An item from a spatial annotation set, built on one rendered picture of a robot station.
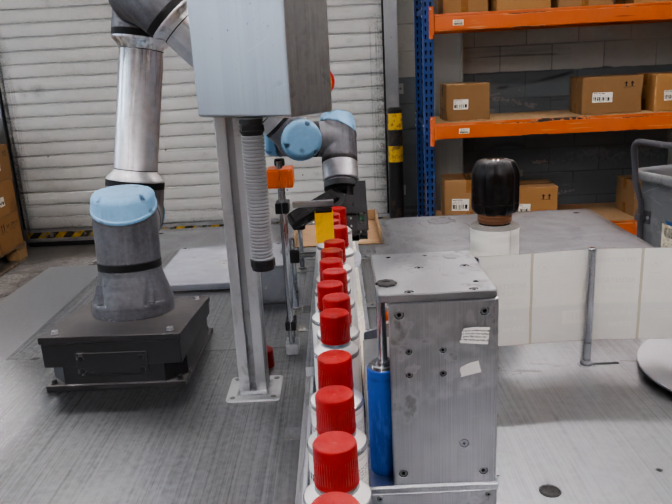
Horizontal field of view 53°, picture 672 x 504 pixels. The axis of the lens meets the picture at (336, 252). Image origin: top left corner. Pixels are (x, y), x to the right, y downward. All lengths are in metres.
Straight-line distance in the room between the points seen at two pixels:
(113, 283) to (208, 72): 0.48
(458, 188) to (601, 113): 1.09
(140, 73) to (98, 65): 4.31
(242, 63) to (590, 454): 0.66
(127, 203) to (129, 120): 0.21
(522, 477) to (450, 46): 4.84
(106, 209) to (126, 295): 0.16
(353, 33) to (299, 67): 4.50
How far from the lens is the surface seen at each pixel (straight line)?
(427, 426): 0.69
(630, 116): 5.04
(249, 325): 1.11
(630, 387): 1.08
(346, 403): 0.57
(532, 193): 4.98
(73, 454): 1.08
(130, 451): 1.05
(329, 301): 0.79
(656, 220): 3.40
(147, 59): 1.41
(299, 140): 1.26
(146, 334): 1.19
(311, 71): 0.92
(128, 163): 1.41
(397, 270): 0.70
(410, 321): 0.64
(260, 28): 0.91
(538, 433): 0.94
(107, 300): 1.29
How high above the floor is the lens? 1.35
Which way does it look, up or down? 16 degrees down
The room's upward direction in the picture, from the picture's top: 3 degrees counter-clockwise
